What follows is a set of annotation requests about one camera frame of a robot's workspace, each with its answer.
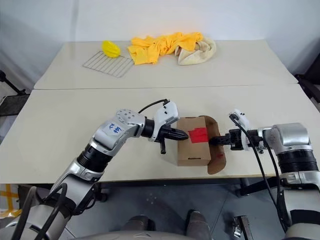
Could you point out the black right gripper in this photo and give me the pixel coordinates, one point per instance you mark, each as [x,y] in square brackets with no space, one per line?
[237,140]

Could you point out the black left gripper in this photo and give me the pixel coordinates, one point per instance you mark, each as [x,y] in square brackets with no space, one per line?
[167,133]

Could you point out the brown cardboard box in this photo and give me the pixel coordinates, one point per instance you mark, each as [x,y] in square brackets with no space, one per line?
[192,155]

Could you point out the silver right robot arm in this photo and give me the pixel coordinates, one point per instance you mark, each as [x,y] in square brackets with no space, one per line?
[292,140]

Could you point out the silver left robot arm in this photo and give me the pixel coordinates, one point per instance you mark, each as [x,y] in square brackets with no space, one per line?
[110,135]

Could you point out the red tape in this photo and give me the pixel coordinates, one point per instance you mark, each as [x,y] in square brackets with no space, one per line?
[198,136]

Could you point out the beige towel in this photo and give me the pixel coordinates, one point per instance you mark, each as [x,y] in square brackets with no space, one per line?
[198,55]

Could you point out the dark rounded shape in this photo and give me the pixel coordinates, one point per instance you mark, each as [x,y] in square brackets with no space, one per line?
[138,222]
[197,222]

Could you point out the silver metal latch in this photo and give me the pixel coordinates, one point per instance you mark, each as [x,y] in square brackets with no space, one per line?
[237,226]

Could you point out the yellow crumpled cloth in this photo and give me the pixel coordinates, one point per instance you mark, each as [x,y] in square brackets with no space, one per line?
[152,50]

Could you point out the dark brown bar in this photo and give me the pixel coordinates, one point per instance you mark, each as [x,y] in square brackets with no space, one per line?
[247,227]

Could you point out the yellow ridged toy fruit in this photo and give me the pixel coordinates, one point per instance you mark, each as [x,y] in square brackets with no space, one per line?
[110,49]

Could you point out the grey curved robot torso edge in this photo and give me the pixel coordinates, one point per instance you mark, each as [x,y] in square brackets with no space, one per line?
[135,236]

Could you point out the black mesh seat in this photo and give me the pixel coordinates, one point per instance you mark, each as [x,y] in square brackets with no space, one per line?
[12,105]

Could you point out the black tripod stand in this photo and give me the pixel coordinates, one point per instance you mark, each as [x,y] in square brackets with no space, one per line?
[10,85]

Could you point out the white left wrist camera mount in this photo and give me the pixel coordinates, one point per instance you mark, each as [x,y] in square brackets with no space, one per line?
[167,111]

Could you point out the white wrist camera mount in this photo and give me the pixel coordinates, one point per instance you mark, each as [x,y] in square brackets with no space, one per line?
[167,111]
[241,120]

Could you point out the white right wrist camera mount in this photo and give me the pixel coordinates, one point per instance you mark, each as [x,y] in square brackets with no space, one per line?
[241,120]

